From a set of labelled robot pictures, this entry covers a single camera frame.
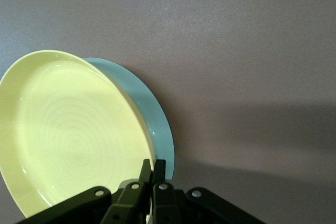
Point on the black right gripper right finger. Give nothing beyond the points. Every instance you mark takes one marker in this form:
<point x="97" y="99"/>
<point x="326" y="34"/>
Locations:
<point x="168" y="205"/>

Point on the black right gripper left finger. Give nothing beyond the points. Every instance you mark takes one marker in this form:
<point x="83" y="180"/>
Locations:
<point x="126" y="203"/>

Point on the yellow round plate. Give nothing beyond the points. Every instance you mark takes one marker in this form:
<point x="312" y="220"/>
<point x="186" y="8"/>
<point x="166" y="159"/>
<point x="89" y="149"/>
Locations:
<point x="65" y="129"/>

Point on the pale green round plate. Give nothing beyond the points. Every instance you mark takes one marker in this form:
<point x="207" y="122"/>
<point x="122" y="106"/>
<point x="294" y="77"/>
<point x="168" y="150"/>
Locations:
<point x="147" y="103"/>

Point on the brown table cover mat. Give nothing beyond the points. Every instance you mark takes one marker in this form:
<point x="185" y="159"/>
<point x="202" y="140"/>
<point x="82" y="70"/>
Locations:
<point x="236" y="51"/>

